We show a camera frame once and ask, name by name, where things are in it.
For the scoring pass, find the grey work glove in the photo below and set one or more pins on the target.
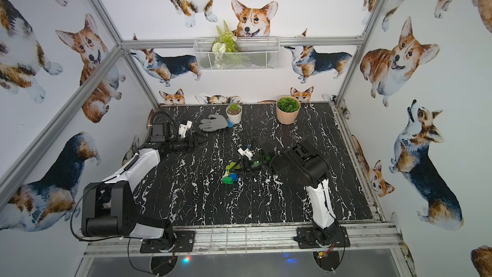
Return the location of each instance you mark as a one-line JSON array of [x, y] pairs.
[[215, 123]]

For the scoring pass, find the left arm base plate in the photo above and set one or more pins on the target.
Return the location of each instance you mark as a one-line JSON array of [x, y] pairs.
[[179, 241]]

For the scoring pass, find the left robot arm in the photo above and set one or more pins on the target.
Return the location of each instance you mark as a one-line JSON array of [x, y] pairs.
[[108, 208]]

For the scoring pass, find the small white plant pot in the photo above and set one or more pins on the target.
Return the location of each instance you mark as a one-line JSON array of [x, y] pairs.
[[234, 113]]

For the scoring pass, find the white wire basket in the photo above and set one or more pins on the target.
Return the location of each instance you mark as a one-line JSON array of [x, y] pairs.
[[253, 54]]

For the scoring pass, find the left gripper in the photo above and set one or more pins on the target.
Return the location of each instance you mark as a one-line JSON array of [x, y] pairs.
[[188, 141]]

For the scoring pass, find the dark green lego brick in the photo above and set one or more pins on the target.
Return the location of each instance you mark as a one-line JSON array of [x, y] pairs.
[[227, 180]]

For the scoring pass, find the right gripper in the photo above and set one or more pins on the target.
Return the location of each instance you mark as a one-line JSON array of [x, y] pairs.
[[245, 163]]

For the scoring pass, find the lime lego brick 2x3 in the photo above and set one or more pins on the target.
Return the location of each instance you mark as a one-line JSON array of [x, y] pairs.
[[233, 167]]

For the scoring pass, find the blue lego brick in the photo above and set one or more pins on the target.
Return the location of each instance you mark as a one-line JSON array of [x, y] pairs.
[[234, 177]]

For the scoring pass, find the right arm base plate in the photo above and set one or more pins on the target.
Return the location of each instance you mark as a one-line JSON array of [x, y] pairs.
[[312, 238]]

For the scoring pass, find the large beige plant pot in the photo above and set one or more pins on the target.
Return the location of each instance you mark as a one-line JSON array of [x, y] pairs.
[[287, 110]]

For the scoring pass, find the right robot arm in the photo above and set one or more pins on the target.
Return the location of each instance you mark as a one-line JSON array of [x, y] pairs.
[[309, 167]]

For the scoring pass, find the fern in basket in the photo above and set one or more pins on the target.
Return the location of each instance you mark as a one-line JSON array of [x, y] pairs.
[[225, 42]]

